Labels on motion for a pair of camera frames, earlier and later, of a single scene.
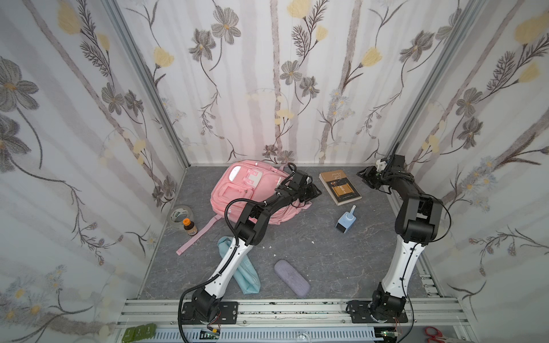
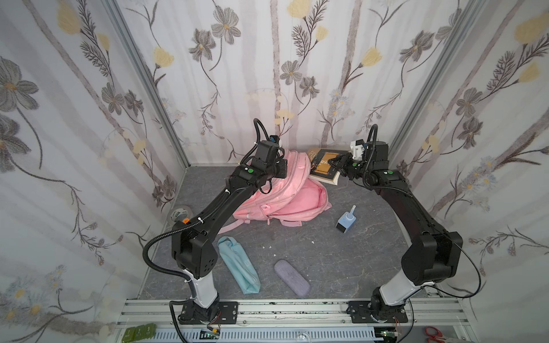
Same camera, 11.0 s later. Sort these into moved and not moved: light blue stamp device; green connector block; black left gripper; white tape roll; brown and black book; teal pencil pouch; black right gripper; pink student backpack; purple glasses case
Moved: pink student backpack; black right gripper; brown and black book; black left gripper
Not moved: teal pencil pouch; purple glasses case; white tape roll; light blue stamp device; green connector block
